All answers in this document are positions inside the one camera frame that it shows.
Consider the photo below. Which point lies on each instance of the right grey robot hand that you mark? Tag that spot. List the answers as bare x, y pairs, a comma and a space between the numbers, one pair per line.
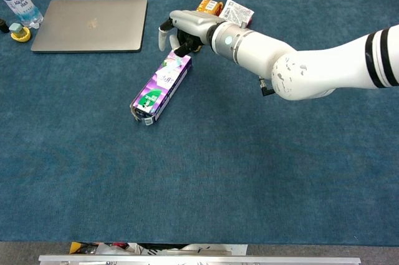
193, 23

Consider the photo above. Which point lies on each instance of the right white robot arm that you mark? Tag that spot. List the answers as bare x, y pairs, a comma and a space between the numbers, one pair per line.
311, 56

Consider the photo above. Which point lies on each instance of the gold snack package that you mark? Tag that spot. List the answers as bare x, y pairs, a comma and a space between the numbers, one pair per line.
210, 6

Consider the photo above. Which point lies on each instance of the white spouted pouch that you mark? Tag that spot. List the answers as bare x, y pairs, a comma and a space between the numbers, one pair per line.
237, 12

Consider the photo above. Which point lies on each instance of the purple carton box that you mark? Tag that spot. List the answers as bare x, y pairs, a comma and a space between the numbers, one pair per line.
159, 90

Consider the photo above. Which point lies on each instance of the silver laptop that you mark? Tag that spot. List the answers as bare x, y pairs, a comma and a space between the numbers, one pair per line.
90, 25

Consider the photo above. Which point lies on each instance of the teal table cloth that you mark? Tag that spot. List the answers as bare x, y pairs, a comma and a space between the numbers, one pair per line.
218, 168

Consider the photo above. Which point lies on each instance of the pale green small block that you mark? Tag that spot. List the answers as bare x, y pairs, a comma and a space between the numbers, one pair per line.
14, 28

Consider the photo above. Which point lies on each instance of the small black object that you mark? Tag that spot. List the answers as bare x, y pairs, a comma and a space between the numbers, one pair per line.
3, 26

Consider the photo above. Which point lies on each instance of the white plastic bag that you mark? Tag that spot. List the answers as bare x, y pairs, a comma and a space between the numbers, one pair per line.
107, 249

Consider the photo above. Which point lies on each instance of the yellow object under table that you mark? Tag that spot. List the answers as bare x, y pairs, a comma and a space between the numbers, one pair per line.
74, 247

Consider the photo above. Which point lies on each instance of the aluminium frame rail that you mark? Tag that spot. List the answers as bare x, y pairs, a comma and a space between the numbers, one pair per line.
199, 260

